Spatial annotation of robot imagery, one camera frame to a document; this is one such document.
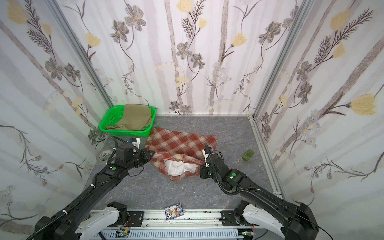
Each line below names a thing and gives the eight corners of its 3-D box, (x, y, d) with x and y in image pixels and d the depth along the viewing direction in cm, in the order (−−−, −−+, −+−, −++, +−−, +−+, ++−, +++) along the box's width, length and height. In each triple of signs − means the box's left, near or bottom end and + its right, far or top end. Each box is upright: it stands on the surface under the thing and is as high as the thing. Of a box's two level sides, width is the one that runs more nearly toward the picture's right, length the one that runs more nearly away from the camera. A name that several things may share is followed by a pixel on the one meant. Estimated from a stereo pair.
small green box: (246, 162, 97) (247, 160, 95) (241, 158, 99) (242, 156, 97) (253, 154, 100) (255, 152, 98) (249, 151, 102) (250, 149, 100)
